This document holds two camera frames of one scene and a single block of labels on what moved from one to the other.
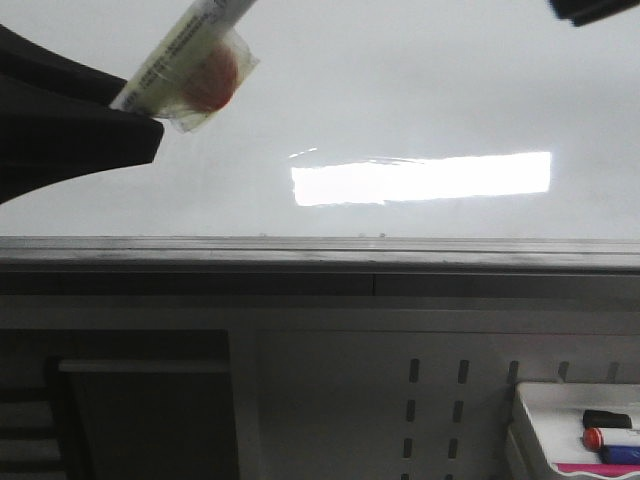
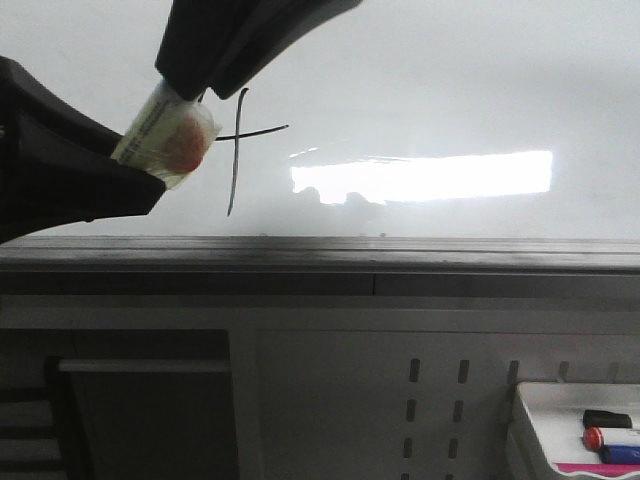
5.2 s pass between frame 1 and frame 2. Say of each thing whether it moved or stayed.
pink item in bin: stayed
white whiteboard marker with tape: moved
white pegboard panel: stayed
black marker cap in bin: stayed
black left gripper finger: moved
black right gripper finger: moved
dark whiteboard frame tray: stayed
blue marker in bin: stayed
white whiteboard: stayed
